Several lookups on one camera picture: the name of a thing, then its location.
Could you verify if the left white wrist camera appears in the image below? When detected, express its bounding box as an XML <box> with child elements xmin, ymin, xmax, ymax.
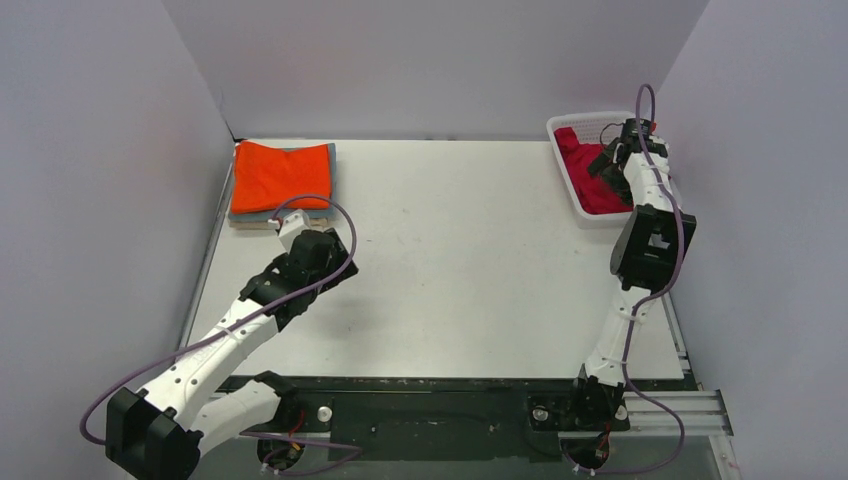
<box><xmin>267</xmin><ymin>209</ymin><xmax>312</xmax><ymax>242</ymax></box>

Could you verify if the aluminium rail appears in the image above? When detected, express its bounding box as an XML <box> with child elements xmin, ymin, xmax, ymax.
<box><xmin>142</xmin><ymin>390</ymin><xmax>733</xmax><ymax>439</ymax></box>

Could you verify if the grey blue folded t shirt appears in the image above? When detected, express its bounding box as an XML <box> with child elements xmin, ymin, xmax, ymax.
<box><xmin>228</xmin><ymin>142</ymin><xmax>338</xmax><ymax>224</ymax></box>

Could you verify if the beige folded t shirt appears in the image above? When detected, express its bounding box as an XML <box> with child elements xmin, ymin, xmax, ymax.
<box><xmin>228</xmin><ymin>218</ymin><xmax>330</xmax><ymax>231</ymax></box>

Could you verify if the red t shirt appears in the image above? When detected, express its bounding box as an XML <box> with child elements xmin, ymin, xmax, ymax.
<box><xmin>554</xmin><ymin>127</ymin><xmax>632</xmax><ymax>215</ymax></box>

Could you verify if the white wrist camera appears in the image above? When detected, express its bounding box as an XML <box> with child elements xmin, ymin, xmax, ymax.
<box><xmin>636</xmin><ymin>120</ymin><xmax>669</xmax><ymax>159</ymax></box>
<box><xmin>267</xmin><ymin>209</ymin><xmax>312</xmax><ymax>242</ymax></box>

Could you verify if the white plastic basket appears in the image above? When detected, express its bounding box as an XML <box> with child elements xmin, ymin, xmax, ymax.
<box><xmin>546</xmin><ymin>111</ymin><xmax>675</xmax><ymax>229</ymax></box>

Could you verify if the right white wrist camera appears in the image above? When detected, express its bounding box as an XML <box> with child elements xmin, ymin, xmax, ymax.
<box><xmin>636</xmin><ymin>120</ymin><xmax>669</xmax><ymax>159</ymax></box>

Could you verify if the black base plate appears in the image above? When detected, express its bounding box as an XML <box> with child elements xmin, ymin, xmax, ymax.
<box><xmin>255</xmin><ymin>376</ymin><xmax>630</xmax><ymax>461</ymax></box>

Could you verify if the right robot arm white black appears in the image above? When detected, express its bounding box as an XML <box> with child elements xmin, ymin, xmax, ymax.
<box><xmin>565</xmin><ymin>135</ymin><xmax>696</xmax><ymax>430</ymax></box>

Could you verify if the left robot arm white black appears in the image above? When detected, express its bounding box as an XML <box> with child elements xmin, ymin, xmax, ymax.
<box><xmin>104</xmin><ymin>227</ymin><xmax>358</xmax><ymax>479</ymax></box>

